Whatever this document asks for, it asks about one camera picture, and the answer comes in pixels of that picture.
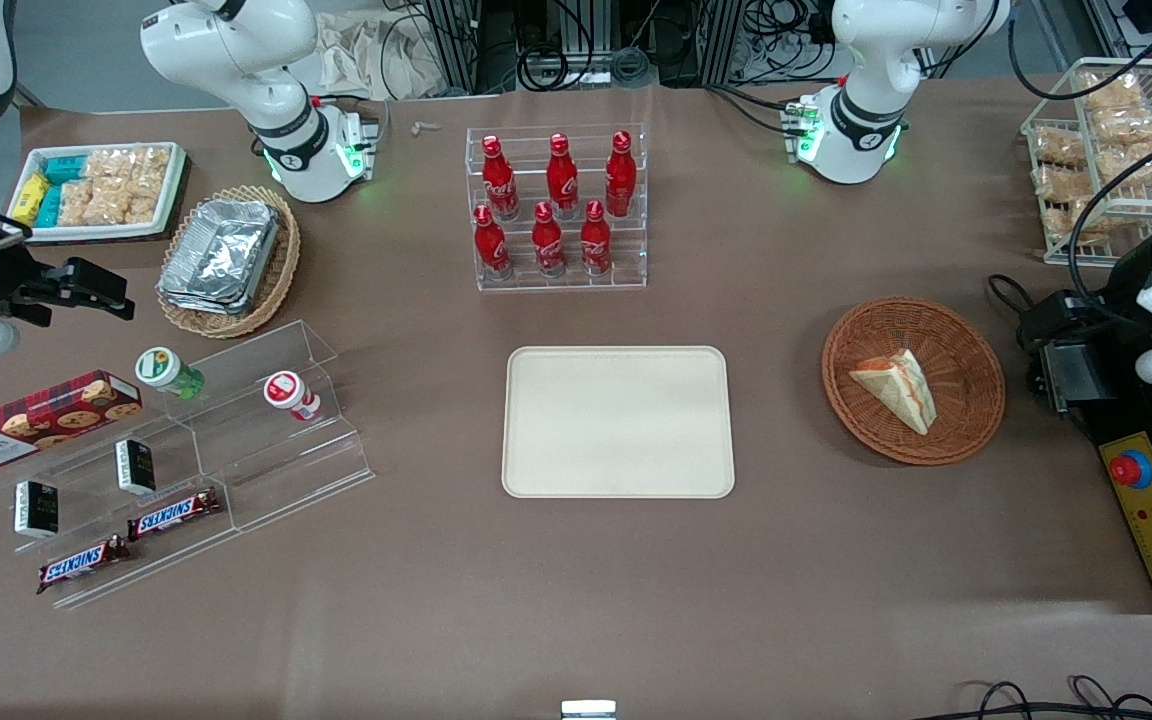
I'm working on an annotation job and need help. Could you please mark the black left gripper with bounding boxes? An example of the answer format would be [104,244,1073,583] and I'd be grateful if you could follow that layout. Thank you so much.
[1019,232,1152,351]

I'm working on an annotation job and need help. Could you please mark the triangular sandwich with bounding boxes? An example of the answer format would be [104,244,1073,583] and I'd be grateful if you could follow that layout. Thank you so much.
[848,349,937,437]

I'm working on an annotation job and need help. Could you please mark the round brown wicker basket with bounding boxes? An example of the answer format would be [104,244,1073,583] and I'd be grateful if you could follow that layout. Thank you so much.
[821,297,1007,467]

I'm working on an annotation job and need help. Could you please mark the aluminium foil tray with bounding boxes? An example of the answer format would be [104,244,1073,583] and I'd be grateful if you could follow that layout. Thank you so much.
[158,285,259,318]
[158,198,283,306]

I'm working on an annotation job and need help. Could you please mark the white rectangular snack tray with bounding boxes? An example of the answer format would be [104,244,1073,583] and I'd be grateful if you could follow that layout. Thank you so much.
[8,142,187,242]

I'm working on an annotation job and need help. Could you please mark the oval light wicker basket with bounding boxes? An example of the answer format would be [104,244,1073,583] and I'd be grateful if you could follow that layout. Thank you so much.
[156,185,302,340]

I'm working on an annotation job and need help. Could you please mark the beige rectangular tray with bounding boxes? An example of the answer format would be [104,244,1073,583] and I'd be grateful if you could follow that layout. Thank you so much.
[502,346,737,500]

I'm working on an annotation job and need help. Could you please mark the bag of fried snacks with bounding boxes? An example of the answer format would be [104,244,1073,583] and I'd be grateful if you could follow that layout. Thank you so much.
[1096,140,1152,189]
[1033,127,1087,168]
[1032,163,1082,203]
[1044,196,1109,249]
[1079,70,1145,111]
[1093,105,1152,146]

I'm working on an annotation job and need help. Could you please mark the yellow snack packet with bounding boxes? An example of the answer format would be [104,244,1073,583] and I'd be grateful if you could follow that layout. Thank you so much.
[12,172,52,227]

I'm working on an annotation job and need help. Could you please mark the green capped drink bottle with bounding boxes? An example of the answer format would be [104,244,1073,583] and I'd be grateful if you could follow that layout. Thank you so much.
[135,346,207,402]

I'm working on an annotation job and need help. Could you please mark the red tartan cookie box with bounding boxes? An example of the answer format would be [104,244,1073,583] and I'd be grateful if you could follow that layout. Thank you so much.
[0,370,144,474]

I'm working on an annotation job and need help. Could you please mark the red emergency stop button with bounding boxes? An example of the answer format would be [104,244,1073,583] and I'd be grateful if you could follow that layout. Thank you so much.
[1110,450,1152,490]

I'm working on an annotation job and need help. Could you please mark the small black white box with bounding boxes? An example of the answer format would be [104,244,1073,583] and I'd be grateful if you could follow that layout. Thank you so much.
[14,480,60,540]
[115,438,157,497]

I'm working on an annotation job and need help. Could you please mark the red capped drink bottle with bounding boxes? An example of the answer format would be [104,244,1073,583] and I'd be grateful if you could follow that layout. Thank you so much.
[263,370,323,424]

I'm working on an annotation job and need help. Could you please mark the Snickers chocolate bar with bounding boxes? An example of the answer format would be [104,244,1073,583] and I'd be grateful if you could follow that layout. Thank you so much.
[126,488,224,542]
[36,535,133,596]

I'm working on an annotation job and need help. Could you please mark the clear acrylic stepped shelf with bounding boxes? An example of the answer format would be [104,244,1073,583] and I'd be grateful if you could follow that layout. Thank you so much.
[0,320,377,611]

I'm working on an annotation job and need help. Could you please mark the crumpled beige paper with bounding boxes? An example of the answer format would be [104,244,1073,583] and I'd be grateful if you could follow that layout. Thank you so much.
[314,10,449,101]

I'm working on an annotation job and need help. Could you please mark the red cola bottle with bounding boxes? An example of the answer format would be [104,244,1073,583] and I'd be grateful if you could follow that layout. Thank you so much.
[473,204,515,282]
[481,135,520,222]
[604,130,636,219]
[531,202,568,279]
[546,132,581,220]
[579,200,614,277]

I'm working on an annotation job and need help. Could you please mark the clear acrylic bottle rack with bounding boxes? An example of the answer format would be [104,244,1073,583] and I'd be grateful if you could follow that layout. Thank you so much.
[465,123,649,293]

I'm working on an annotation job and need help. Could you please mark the black looped cable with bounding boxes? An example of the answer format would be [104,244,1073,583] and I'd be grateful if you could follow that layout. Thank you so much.
[986,272,1042,336]

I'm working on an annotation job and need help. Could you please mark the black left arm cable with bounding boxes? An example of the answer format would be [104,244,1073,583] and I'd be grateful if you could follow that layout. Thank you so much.
[1008,0,1152,311]

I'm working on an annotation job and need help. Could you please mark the white wire rack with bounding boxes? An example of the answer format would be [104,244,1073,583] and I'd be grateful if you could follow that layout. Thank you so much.
[1021,57,1152,268]

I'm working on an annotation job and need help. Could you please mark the black base power cables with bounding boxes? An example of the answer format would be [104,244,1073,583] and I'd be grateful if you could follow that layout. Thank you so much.
[704,82,809,138]

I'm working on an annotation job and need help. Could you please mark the black floor cable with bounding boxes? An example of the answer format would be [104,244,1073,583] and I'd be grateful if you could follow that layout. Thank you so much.
[921,675,1152,720]

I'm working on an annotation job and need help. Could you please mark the coiled black cable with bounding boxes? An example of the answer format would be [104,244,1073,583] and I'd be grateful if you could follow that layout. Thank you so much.
[519,42,599,89]

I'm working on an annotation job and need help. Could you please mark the aluminium frame rack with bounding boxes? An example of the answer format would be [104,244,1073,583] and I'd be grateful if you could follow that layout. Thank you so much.
[424,0,742,96]

